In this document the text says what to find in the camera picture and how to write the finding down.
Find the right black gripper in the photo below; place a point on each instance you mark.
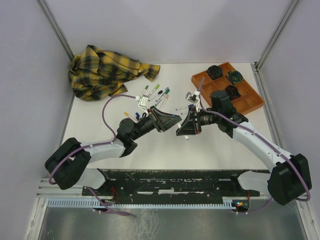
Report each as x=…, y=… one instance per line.
x=189, y=126

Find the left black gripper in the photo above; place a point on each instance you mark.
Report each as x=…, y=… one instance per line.
x=169, y=119

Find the yellow cap marker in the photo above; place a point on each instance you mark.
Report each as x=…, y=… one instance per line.
x=130, y=117

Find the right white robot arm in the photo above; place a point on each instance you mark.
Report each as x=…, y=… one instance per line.
x=288, y=178

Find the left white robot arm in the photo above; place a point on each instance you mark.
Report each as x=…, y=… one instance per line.
x=67, y=166

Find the pink cap marker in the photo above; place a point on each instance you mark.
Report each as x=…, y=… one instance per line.
x=164, y=102

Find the purple cap marker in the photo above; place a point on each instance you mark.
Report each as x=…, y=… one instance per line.
x=160, y=99

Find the black cap marker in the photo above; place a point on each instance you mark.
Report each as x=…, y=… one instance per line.
x=156, y=96

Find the light green cap marker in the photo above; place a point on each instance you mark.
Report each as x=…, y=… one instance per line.
x=153, y=90

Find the dark floral rolled sock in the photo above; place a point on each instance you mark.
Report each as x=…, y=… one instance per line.
x=232, y=92

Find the green blue rolled sock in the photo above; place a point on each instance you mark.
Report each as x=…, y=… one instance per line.
x=235, y=77

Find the orange compartment tray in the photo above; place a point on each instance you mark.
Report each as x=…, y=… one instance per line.
x=225, y=77

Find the yellow plaid shirt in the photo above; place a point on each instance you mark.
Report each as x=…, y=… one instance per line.
x=96, y=73

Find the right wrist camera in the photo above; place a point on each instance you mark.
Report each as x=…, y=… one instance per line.
x=194, y=98

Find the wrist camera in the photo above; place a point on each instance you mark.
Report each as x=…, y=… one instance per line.
x=194, y=98
x=142, y=102

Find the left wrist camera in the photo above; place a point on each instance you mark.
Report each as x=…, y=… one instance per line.
x=142, y=102

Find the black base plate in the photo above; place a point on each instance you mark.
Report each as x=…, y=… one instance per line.
x=170, y=187

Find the right aluminium frame post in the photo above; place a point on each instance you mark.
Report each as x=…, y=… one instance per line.
x=283, y=22

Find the aluminium frame post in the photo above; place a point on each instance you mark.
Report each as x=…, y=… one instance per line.
x=45, y=8
x=283, y=22

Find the left aluminium frame post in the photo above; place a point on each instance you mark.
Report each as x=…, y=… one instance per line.
x=45, y=8

